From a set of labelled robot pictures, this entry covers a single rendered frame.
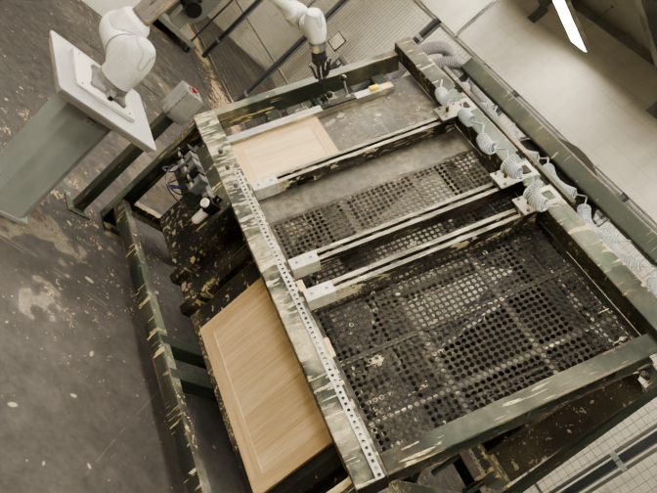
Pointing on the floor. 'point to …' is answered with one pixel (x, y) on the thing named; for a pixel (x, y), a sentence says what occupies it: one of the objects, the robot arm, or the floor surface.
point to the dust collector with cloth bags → (176, 17)
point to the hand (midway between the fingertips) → (322, 82)
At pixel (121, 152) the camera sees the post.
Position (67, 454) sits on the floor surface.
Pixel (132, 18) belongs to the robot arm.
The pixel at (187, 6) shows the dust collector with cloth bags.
